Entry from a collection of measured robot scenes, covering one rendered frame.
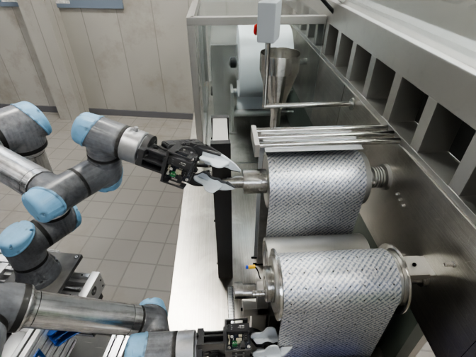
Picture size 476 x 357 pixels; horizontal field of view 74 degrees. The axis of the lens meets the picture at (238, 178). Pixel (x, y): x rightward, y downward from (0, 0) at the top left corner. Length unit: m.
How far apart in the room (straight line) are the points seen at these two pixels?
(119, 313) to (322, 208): 0.56
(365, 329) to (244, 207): 0.77
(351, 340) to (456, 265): 0.28
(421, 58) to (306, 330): 0.64
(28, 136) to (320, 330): 0.93
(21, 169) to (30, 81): 4.16
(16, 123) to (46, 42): 3.29
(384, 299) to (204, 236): 0.76
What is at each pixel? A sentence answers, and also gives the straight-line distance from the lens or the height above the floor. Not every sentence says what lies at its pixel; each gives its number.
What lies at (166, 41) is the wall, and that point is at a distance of 3.93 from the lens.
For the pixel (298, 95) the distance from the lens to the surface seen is 1.53.
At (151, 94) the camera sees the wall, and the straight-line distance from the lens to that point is 4.21.
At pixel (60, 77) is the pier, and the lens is 4.42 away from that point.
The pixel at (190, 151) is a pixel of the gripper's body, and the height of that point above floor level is 1.47.
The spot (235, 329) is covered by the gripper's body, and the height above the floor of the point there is 1.16.
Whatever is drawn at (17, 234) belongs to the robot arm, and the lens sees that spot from 1.31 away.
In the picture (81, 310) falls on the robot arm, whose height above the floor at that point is 1.17.
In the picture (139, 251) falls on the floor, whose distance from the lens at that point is 2.51.
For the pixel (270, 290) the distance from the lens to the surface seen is 0.68.
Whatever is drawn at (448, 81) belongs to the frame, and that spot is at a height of 1.62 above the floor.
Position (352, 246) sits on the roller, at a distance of 0.85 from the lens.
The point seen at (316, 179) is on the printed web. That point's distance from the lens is 0.78.
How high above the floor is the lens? 1.84
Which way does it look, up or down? 37 degrees down
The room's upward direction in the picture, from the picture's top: straight up
